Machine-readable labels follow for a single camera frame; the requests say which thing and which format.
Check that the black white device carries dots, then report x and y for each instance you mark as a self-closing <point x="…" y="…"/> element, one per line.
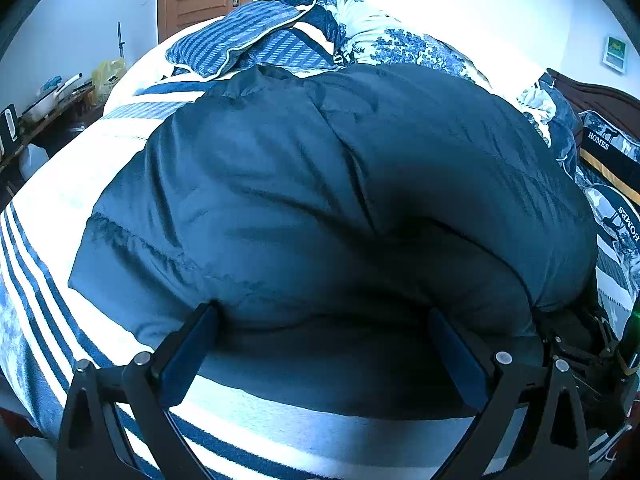
<point x="9" y="130"/>

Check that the dark padded jacket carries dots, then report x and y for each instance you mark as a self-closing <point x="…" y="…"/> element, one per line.
<point x="325" y="200"/>

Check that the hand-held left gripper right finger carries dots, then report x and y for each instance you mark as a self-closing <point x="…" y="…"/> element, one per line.
<point x="457" y="360"/>

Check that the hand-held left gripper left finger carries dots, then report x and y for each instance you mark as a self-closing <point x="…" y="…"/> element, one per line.
<point x="187" y="360"/>

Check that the wooden side table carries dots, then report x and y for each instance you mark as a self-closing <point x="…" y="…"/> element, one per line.
<point x="40" y="127"/>

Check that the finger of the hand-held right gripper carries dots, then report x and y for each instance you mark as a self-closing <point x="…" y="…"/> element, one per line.
<point x="567" y="332"/>

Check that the blue floral quilt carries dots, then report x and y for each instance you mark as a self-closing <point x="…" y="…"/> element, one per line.
<point x="400" y="40"/>

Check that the yellow plastic bag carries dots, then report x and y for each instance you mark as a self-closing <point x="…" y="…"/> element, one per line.
<point x="109" y="80"/>

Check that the framed wall picture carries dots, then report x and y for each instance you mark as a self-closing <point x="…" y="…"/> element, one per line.
<point x="615" y="52"/>

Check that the blue white striped blanket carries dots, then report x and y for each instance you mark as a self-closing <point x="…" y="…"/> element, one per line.
<point x="65" y="200"/>

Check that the white pot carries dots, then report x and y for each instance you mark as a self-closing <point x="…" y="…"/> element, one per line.
<point x="47" y="100"/>

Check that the blue striped pillow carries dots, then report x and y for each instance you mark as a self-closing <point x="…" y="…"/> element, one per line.
<point x="225" y="42"/>
<point x="295" y="50"/>

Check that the dark wooden headboard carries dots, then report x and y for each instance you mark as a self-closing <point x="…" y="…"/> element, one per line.
<point x="600" y="100"/>

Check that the black horse print pillow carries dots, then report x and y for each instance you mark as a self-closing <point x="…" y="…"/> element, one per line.
<point x="617" y="220"/>
<point x="612" y="147"/>

